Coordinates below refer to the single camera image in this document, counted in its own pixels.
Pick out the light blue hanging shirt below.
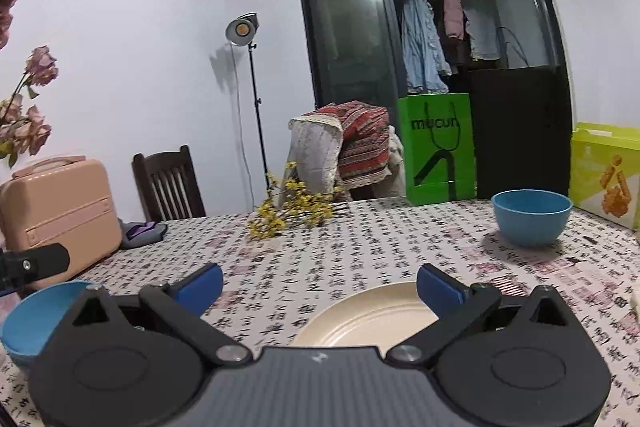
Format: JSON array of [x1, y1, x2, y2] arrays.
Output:
[[401, 0, 451, 95]]

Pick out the dried pink roses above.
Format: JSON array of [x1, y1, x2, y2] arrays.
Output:
[[0, 0, 61, 170]]

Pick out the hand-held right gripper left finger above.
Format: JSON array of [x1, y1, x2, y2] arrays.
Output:
[[65, 263, 253, 368]]

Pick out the grey and purple pouch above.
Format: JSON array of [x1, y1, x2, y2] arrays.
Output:
[[119, 219, 168, 250]]

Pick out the cream plate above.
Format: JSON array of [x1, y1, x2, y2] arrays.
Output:
[[291, 282, 441, 349]]

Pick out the white hanging garment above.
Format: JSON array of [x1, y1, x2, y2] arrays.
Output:
[[462, 0, 501, 62]]

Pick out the dark framed glass door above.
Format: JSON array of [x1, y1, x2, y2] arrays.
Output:
[[296, 0, 573, 198]]

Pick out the pink hanging garment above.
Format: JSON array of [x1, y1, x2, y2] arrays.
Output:
[[442, 0, 466, 40]]

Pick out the studio light on black stand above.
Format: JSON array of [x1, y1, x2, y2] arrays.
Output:
[[225, 12, 268, 198]]

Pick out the pink ribbed suitcase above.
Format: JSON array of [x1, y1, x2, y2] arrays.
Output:
[[0, 155, 123, 280]]

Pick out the yellow flower branches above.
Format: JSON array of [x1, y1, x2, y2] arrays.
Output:
[[247, 161, 351, 240]]

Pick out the black paper bag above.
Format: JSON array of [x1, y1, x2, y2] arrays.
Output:
[[470, 24, 573, 200]]

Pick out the green paper bag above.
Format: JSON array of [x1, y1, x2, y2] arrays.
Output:
[[397, 93, 476, 206]]

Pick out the blue bowl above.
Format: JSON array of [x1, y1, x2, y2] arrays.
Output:
[[491, 189, 574, 249], [0, 281, 103, 370]]

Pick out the yellow-green gift box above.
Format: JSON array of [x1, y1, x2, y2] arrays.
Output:
[[569, 122, 640, 230]]

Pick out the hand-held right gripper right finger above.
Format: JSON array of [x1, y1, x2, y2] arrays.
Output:
[[390, 263, 571, 369]]

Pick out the dark wooden chair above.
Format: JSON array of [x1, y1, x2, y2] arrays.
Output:
[[131, 145, 207, 224]]

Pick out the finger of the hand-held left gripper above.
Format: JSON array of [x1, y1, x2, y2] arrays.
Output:
[[0, 243, 70, 297]]

